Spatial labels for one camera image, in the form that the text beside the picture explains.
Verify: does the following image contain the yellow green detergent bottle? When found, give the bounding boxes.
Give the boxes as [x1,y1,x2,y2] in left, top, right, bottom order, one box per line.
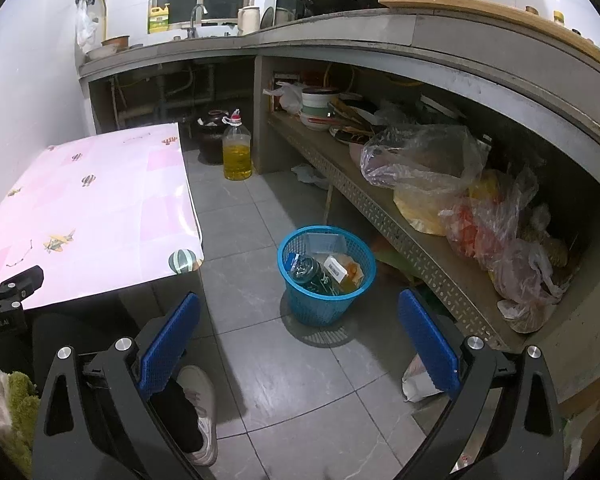
[147,3,172,35]

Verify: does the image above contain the white paper bag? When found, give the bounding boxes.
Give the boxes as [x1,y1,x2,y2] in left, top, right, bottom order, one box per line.
[401,352,448,404]

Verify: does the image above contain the grey drain pipe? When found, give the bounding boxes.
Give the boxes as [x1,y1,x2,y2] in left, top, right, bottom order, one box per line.
[157,67,216,111]

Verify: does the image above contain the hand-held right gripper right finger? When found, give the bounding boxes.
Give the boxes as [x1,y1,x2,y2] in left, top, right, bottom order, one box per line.
[397,288,567,480]

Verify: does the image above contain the black wok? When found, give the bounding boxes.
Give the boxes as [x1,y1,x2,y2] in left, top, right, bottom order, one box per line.
[262,0,361,16]

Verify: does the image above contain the pink printed tablecloth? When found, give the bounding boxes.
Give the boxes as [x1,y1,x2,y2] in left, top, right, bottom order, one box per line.
[0,122,206,311]

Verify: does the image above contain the cooking oil bottle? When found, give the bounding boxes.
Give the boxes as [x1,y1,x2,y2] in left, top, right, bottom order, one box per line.
[222,108,253,181]

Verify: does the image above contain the dark clay jar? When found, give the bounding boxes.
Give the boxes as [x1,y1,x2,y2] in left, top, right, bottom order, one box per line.
[196,109,231,165]

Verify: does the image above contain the stack of bowls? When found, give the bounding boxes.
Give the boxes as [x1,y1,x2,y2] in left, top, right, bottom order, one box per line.
[299,87,342,133]

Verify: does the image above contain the blue plastic mesh basket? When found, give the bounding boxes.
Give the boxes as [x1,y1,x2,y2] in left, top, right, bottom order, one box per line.
[277,226,377,327]

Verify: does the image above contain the clear plastic bag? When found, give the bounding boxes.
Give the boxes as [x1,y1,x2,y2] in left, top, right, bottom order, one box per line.
[360,124,491,193]

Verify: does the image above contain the yellow plastic bag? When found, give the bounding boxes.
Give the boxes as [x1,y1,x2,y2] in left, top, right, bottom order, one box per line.
[393,170,511,237]

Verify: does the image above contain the white ceramic jar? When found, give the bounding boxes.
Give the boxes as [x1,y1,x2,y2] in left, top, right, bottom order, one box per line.
[237,5,262,36]

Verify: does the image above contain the pinkish plastic bag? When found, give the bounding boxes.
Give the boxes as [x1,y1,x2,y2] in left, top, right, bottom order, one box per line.
[490,237,571,333]

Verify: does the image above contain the cardboard box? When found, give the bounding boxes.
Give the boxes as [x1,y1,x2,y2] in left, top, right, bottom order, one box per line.
[555,375,600,421]

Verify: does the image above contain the person's black trouser leg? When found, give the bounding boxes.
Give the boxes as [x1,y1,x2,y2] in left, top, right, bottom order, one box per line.
[147,380,204,453]

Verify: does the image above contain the concrete kitchen counter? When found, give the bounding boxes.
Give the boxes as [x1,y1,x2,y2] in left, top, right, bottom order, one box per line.
[77,7,600,421]

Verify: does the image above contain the orange green bag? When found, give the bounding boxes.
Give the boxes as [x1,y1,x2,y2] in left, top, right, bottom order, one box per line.
[370,237,423,281]

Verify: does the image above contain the grey perforated shelf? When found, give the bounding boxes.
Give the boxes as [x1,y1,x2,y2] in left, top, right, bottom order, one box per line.
[267,110,581,356]

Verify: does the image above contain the white crumpled paper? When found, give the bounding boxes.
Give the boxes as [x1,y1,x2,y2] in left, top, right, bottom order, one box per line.
[291,162,329,190]

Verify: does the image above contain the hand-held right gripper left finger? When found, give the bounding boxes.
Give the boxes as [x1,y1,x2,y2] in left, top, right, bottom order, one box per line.
[31,292,204,480]

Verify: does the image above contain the hanging white plastic bag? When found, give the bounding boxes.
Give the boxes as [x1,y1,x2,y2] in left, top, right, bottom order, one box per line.
[75,0,101,53]

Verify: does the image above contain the metal faucet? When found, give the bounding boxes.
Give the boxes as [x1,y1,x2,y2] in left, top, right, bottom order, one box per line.
[186,4,208,39]

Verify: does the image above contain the wooden cutting board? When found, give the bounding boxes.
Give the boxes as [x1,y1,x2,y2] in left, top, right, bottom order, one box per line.
[377,0,600,61]

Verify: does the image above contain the white shoe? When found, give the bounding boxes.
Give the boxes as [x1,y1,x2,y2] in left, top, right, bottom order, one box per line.
[177,365,219,467]

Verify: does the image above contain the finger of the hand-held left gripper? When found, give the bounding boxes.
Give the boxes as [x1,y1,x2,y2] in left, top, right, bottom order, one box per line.
[0,265,46,308]

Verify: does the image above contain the green fluffy cloth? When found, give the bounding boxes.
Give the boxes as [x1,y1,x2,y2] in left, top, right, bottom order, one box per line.
[5,371,41,478]

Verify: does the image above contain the red plastic bag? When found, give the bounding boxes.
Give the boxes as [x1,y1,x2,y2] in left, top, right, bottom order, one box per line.
[439,167,538,271]

